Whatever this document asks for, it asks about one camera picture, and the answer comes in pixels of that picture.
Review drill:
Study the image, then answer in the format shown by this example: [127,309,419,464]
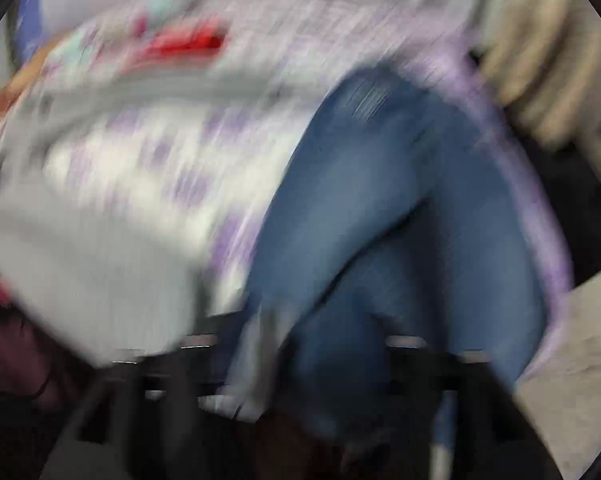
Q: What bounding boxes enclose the purple floral bed sheet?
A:
[0,0,571,370]

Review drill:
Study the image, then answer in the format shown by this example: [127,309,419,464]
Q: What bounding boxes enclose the blue denim jeans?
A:
[227,64,547,434]

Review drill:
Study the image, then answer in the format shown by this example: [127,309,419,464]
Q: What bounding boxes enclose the teal pink floral folded blanket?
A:
[51,0,190,63]

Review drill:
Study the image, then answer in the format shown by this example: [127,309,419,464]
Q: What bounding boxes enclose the grey fleece sweatpants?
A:
[0,70,315,366]

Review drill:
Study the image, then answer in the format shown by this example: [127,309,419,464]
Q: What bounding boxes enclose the red white blue folded garment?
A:
[129,20,228,66]

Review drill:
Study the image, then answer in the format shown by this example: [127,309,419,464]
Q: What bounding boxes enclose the beige striped curtain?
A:
[479,0,601,151]

